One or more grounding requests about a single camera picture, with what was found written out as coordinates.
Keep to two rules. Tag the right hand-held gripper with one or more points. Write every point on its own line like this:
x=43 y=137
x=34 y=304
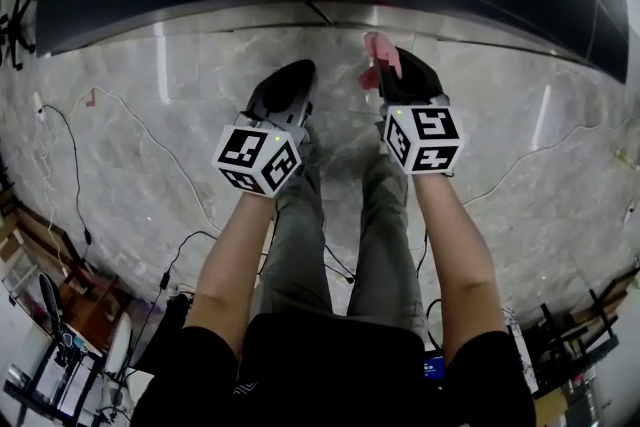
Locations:
x=425 y=140

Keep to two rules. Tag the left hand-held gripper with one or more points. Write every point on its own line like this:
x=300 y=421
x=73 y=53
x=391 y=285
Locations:
x=250 y=155

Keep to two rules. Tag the pink knitted cloth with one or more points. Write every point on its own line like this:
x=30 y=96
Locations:
x=380 y=46

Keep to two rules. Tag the person's right forearm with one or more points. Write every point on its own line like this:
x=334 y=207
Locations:
x=450 y=255

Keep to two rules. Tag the person's left forearm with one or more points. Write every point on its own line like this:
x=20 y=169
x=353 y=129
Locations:
x=225 y=265

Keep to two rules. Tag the person's grey trousers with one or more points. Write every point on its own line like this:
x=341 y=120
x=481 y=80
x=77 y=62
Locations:
x=300 y=240

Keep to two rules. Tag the white power strip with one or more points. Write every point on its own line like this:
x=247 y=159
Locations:
x=39 y=107

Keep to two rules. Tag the person's black shirt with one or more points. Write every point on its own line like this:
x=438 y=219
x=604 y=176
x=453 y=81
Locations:
x=325 y=365

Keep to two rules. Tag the black office chair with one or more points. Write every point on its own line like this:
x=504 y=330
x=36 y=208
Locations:
x=19 y=26

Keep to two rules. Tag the small blue screen device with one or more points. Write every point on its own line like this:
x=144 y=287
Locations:
x=434 y=367

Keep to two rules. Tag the grey office chair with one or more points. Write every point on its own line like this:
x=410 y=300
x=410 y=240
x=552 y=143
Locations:
x=120 y=345

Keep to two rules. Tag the black metal rack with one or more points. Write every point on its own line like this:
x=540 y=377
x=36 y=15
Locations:
x=580 y=355

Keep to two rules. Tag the wooden shelf frame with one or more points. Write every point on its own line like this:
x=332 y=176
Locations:
x=85 y=305

